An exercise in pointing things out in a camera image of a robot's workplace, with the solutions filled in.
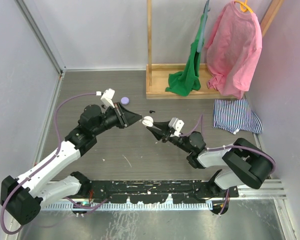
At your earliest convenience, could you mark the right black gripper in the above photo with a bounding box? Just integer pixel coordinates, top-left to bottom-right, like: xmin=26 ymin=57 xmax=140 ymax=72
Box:
xmin=147 ymin=120 xmax=192 ymax=154

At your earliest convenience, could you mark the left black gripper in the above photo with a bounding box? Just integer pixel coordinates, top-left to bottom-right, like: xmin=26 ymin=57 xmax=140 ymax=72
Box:
xmin=92 ymin=102 xmax=142 ymax=137

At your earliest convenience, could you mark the white earbud charging case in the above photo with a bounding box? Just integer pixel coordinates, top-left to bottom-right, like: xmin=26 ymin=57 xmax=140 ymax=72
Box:
xmin=142 ymin=116 xmax=154 ymax=127

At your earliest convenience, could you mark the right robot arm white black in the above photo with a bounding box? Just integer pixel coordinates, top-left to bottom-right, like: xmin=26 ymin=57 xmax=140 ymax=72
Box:
xmin=142 ymin=116 xmax=276 ymax=197

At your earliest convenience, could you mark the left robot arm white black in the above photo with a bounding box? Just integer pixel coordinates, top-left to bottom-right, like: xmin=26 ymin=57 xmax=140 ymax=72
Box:
xmin=0 ymin=102 xmax=142 ymax=226

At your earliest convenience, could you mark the green cloth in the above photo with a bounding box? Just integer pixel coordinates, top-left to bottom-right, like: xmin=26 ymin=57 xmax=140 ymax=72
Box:
xmin=165 ymin=14 xmax=203 ymax=97

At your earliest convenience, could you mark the wooden clothes rack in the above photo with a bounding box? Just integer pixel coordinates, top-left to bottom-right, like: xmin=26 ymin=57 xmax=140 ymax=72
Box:
xmin=145 ymin=0 xmax=284 ymax=100

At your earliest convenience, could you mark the blue white striped cloth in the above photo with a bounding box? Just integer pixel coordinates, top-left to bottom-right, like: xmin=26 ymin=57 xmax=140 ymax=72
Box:
xmin=212 ymin=99 xmax=263 ymax=135

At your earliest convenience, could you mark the pink t-shirt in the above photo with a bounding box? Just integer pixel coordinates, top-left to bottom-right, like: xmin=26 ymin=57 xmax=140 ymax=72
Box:
xmin=205 ymin=1 xmax=263 ymax=99

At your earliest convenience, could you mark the blue clothes hanger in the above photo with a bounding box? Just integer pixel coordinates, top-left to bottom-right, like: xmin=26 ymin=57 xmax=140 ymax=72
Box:
xmin=196 ymin=0 xmax=210 ymax=53

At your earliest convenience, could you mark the orange clothes hanger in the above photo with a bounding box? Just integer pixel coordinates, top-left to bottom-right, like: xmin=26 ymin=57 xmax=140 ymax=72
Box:
xmin=234 ymin=0 xmax=254 ymax=14

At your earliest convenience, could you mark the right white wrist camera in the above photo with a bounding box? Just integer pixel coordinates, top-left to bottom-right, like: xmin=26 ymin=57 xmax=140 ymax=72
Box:
xmin=168 ymin=117 xmax=184 ymax=137

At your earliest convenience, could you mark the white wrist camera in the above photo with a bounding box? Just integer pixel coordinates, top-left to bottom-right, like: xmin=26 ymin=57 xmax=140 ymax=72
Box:
xmin=168 ymin=117 xmax=184 ymax=137
xmin=95 ymin=88 xmax=115 ymax=108

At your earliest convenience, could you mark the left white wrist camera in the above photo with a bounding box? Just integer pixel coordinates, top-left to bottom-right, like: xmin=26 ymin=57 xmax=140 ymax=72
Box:
xmin=95 ymin=88 xmax=115 ymax=108

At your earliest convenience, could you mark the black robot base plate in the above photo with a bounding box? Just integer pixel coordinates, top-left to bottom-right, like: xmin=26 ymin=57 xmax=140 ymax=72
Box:
xmin=64 ymin=179 xmax=241 ymax=205

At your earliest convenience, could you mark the slotted grey cable duct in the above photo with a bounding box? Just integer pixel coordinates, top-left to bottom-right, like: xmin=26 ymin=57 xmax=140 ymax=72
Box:
xmin=42 ymin=197 xmax=213 ymax=212

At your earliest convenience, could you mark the aluminium corner frame profile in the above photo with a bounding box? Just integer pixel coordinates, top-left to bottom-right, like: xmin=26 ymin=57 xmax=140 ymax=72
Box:
xmin=14 ymin=0 xmax=67 ymax=75

